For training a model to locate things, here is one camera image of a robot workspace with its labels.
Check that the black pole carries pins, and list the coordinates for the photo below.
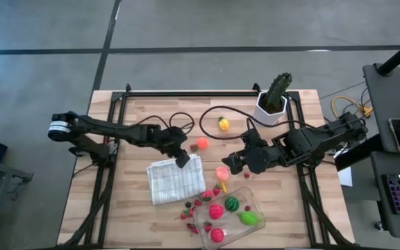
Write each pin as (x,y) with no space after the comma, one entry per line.
(399,55)

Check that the yellow toy pineapple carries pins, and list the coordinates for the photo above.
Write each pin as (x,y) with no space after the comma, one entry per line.
(224,125)

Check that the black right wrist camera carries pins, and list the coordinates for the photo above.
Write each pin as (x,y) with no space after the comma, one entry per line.
(252,139)

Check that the pink toy peach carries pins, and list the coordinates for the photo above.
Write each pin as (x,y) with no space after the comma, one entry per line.
(222,173)

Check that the black desk beam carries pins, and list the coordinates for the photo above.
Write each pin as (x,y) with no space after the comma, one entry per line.
(359,156)

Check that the white plant pot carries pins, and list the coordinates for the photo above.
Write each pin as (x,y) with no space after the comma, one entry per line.
(266,119)

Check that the black aluminium table frame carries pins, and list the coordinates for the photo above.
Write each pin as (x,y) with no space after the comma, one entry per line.
(203,93)

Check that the green toy watermelon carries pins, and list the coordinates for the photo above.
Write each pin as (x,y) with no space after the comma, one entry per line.
(232,204)

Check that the small toy strawberry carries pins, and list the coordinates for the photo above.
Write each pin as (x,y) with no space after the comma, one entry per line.
(194,148)

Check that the white paper sheet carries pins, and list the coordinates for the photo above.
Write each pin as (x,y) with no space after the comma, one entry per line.
(346,177)

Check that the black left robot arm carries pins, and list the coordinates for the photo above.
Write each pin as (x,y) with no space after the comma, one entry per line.
(116,127)

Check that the green toy fruit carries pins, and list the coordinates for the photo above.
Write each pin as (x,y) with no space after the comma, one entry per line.
(248,218)

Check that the clear plastic tupperware container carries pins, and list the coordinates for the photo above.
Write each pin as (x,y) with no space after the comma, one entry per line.
(233,227)

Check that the white checked dish towel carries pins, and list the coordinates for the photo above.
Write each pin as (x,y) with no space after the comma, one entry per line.
(172,182)

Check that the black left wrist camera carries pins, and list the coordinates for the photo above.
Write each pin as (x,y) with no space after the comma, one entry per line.
(176,133)

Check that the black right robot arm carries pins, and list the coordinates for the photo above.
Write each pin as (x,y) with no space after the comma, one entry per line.
(325,139)

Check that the smooth red toy fruit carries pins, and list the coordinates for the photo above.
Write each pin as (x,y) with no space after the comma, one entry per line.
(217,235)

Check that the black caster wheel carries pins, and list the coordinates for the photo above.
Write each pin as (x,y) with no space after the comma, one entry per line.
(379,225)

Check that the toy strawberry large green cap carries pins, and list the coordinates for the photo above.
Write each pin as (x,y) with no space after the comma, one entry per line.
(207,196)

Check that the small yellow-orange toy piece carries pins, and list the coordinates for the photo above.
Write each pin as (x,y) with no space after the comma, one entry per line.
(224,187)

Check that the grey desk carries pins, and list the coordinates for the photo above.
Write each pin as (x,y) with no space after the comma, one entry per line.
(384,104)
(377,201)

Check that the green cactus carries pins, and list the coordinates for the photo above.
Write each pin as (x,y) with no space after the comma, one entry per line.
(278,90)

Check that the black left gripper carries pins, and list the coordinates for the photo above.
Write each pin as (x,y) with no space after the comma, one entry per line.
(168,147)

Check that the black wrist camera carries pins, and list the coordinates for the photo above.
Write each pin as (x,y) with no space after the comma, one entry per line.
(252,139)
(176,133)

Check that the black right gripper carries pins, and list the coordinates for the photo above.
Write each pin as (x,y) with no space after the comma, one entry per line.
(260,159)

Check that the orange toy fruit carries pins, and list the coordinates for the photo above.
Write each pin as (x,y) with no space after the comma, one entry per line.
(202,143)

